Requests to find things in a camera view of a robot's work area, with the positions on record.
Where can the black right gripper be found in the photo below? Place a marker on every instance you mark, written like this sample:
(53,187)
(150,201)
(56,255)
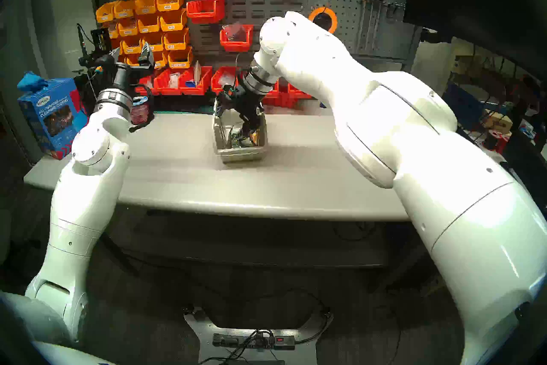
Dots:
(248,107)

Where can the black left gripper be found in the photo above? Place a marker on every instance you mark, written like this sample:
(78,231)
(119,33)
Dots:
(123,77)

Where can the safety glasses orange temples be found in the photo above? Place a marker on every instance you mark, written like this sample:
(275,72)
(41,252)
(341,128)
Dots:
(255,138)

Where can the beige plastic storage bin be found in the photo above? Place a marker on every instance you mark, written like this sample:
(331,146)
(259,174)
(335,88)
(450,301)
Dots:
(239,156)

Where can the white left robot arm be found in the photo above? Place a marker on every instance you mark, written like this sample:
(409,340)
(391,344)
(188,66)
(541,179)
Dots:
(81,206)

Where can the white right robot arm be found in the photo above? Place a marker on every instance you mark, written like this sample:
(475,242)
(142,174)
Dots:
(427,154)

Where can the blue cleaning cloths box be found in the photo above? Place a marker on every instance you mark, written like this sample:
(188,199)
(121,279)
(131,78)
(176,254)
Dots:
(47,120)

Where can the small cardboard box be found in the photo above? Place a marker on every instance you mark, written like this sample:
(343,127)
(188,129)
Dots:
(498,124)

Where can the yellow parts bin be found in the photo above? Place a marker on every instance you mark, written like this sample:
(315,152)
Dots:
(104,15)
(117,42)
(179,62)
(176,44)
(161,62)
(173,25)
(158,45)
(130,47)
(123,11)
(146,7)
(130,58)
(148,27)
(127,30)
(114,29)
(170,4)

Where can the orange-red parts bin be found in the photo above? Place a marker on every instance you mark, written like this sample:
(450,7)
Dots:
(272,97)
(205,17)
(299,92)
(236,46)
(164,90)
(145,78)
(194,91)
(220,84)

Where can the black metal stand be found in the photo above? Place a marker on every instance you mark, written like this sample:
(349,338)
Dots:
(94,41)

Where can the green cutting mat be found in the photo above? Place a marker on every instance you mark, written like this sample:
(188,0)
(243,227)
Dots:
(207,102)

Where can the clear plastic parts bag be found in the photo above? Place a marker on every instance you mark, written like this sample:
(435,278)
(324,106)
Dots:
(226,78)
(173,79)

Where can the red spool blue label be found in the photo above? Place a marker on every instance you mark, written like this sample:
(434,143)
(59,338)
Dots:
(140,112)

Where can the tall clear plastic bag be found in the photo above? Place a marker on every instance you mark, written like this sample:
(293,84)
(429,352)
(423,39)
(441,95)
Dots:
(197,73)

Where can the dark plastic parts bag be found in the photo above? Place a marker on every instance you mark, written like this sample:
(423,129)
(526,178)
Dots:
(234,32)

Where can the blue cleaning cloth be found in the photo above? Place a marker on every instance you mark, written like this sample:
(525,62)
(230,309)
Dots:
(30,81)

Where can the orange tape roll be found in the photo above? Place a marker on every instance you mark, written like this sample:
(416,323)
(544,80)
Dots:
(322,9)

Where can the black power strip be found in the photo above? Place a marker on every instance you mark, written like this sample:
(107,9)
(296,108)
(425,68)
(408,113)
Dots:
(239,340)

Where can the dark blue crate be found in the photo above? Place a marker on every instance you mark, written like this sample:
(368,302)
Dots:
(463,105)

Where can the red thread spool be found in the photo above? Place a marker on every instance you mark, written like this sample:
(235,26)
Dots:
(503,141)

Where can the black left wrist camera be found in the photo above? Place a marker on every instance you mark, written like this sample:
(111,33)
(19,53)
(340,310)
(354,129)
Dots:
(102,61)

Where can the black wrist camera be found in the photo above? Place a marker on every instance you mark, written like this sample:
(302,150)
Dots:
(102,61)
(228,99)

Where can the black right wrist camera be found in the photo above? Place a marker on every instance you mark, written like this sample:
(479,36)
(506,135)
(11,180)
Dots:
(228,99)

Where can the white wall plate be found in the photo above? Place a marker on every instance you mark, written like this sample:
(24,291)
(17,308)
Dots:
(72,61)

